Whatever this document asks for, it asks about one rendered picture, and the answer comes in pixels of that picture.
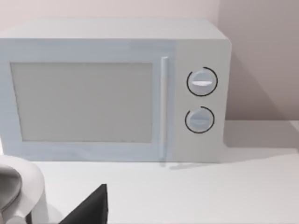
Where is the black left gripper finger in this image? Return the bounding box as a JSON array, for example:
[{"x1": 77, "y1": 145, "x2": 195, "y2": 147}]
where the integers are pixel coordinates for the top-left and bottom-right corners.
[{"x1": 58, "y1": 183, "x2": 108, "y2": 224}]

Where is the pale microwave door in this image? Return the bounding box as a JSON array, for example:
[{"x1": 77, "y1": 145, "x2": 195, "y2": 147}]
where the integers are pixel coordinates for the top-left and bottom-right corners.
[{"x1": 0, "y1": 38, "x2": 175, "y2": 163}]

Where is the small pale microwave knob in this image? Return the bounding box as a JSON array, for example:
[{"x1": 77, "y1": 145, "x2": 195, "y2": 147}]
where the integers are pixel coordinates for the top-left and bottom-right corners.
[{"x1": 184, "y1": 105, "x2": 215, "y2": 134}]

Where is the large pale microwave knob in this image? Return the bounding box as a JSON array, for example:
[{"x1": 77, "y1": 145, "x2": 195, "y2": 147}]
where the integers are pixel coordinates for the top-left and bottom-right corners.
[{"x1": 186, "y1": 66, "x2": 219, "y2": 97}]

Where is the pale microwave oven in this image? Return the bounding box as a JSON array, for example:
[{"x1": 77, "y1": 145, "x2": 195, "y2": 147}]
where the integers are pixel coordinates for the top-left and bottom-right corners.
[{"x1": 0, "y1": 19, "x2": 233, "y2": 164}]

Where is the pale microwave door handle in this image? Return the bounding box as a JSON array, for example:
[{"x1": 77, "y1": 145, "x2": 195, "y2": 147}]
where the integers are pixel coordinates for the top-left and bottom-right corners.
[{"x1": 159, "y1": 56, "x2": 170, "y2": 168}]

